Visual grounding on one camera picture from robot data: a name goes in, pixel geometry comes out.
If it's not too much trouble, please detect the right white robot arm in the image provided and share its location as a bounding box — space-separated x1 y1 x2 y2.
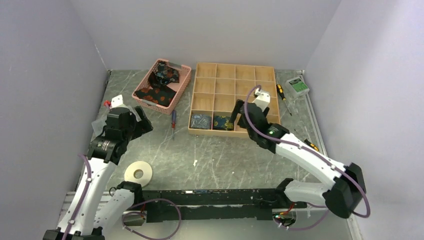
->
230 99 371 219

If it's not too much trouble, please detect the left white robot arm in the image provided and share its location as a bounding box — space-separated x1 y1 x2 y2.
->
43 105 153 240

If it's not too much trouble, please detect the white tape roll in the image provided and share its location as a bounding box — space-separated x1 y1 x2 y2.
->
123 161 153 187

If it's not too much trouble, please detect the rolled blue yellow tie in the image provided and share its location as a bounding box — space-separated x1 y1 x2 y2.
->
212 115 234 131

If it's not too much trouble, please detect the wooden compartment tray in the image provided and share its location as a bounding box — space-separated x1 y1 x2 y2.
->
188 62 281 138

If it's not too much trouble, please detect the red blue screwdriver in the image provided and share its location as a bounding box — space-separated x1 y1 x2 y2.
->
171 110 177 140

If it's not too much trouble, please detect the green white small box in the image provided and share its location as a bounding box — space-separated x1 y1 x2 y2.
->
285 76 310 98

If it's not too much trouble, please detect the rolled grey-blue tie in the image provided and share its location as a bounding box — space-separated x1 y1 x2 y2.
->
189 113 212 130

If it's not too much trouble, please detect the pink plastic basket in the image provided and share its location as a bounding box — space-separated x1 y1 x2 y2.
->
131 58 192 115

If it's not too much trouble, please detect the small yellow black screwdriver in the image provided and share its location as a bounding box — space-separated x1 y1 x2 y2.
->
293 128 320 152

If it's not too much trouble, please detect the crumpled floral tie in basket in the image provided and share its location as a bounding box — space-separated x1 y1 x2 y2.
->
148 61 180 88

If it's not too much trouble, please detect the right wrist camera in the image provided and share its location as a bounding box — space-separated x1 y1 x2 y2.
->
252 89 271 112

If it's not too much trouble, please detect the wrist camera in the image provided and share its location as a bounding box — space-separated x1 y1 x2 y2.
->
252 89 271 112
103 94 124 110

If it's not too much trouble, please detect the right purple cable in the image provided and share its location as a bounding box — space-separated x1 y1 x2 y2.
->
243 84 371 220

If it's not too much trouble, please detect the purple cable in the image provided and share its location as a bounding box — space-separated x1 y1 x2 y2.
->
61 153 92 240
243 84 371 220

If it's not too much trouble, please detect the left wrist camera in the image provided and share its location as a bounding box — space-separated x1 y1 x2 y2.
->
103 94 124 110

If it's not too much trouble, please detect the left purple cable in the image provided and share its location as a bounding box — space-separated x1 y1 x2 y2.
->
61 153 92 240

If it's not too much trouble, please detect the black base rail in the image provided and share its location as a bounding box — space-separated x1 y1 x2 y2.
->
142 188 306 223

